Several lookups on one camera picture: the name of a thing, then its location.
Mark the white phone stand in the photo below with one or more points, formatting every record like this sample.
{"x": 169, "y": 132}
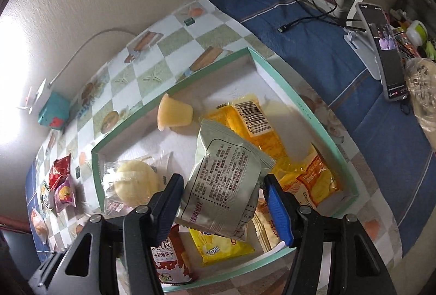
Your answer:
{"x": 361, "y": 49}

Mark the round bread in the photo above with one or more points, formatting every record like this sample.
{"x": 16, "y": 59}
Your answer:
{"x": 133, "y": 179}

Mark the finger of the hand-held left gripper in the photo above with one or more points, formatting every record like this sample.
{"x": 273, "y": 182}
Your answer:
{"x": 46, "y": 273}

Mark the orange cake roll packet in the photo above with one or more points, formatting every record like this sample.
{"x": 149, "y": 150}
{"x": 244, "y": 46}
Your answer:
{"x": 264, "y": 227}

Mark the orange bread packet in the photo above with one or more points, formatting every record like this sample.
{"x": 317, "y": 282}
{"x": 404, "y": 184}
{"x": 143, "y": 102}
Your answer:
{"x": 39, "y": 225}

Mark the red snack packet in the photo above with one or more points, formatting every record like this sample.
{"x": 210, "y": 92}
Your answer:
{"x": 59, "y": 170}

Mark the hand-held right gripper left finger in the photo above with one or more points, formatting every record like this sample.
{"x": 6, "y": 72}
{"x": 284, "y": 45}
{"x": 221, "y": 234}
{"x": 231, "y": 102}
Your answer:
{"x": 168, "y": 199}

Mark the clear orange snack packet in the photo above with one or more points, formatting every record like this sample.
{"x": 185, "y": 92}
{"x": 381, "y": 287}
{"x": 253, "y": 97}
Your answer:
{"x": 245, "y": 117}

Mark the green and white container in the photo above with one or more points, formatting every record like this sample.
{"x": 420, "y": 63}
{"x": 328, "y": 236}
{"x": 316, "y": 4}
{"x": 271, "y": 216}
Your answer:
{"x": 417, "y": 31}

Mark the pink snack packet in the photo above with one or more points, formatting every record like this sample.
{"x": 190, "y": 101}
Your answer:
{"x": 65, "y": 194}

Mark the green and white snack packet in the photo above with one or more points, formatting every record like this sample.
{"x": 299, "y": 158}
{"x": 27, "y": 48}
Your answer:
{"x": 45, "y": 196}

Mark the bread in clear bag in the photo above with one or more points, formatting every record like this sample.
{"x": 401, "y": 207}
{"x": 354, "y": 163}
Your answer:
{"x": 422, "y": 94}

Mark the teal cube toy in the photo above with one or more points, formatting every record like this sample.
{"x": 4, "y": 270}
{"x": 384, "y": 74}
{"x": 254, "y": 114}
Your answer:
{"x": 54, "y": 111}

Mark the grey and white snack packet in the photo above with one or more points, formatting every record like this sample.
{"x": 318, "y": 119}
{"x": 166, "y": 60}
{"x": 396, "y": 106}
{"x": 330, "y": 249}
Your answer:
{"x": 221, "y": 179}

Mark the reddish brown board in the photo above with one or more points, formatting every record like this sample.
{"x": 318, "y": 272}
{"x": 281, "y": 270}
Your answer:
{"x": 13, "y": 225}

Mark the teal rimmed cardboard box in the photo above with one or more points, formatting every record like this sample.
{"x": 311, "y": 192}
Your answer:
{"x": 221, "y": 83}

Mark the red biscuit packet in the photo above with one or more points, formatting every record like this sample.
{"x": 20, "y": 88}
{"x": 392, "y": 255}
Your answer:
{"x": 170, "y": 257}

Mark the yellow packet with red label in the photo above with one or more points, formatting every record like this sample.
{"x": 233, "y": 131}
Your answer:
{"x": 316, "y": 182}

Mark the striped tube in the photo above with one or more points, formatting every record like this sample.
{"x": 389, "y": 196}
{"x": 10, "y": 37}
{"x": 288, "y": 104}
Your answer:
{"x": 405, "y": 41}

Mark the yellow snack packet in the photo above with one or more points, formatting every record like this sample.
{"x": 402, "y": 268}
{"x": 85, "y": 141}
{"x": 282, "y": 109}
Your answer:
{"x": 218, "y": 247}

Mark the dark glossy cabinet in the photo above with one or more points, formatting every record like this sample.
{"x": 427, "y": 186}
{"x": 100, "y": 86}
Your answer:
{"x": 13, "y": 261}

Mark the yellow jelly cup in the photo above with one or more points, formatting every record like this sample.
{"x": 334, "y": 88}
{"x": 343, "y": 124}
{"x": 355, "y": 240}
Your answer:
{"x": 173, "y": 112}

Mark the black smartphone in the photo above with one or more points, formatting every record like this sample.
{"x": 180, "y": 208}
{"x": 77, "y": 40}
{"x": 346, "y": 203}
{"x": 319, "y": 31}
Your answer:
{"x": 385, "y": 53}

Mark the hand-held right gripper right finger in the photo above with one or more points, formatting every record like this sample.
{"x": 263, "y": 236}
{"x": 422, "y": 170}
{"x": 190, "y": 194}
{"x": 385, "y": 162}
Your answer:
{"x": 279, "y": 213}

